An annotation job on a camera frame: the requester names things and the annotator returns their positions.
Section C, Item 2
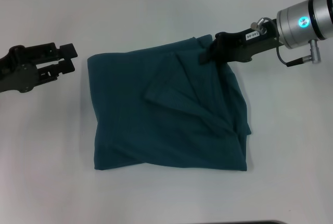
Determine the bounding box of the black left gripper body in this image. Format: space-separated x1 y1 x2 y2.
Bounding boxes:
0 42 62 95

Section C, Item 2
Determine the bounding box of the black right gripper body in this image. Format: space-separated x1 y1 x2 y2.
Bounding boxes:
207 24 286 64

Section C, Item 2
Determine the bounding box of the teal t-shirt with FREE print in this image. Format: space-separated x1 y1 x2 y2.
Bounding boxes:
86 34 252 173

